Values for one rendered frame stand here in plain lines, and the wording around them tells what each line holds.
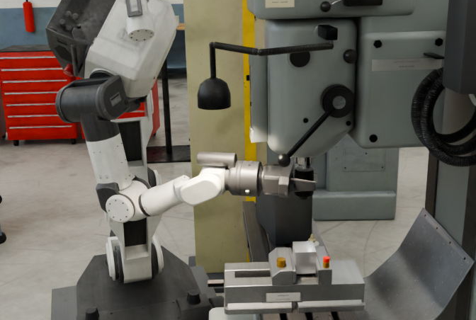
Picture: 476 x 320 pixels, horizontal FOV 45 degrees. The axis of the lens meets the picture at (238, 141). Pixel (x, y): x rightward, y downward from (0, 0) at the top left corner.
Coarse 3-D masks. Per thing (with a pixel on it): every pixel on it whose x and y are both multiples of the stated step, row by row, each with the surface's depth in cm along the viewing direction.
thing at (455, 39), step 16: (464, 0) 95; (448, 16) 102; (464, 16) 96; (448, 32) 102; (464, 32) 96; (448, 48) 102; (464, 48) 97; (448, 64) 102; (464, 64) 97; (448, 80) 103; (464, 80) 98
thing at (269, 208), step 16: (256, 208) 195; (272, 208) 176; (288, 208) 174; (304, 208) 176; (272, 224) 178; (288, 224) 176; (304, 224) 177; (272, 240) 179; (288, 240) 177; (304, 240) 179
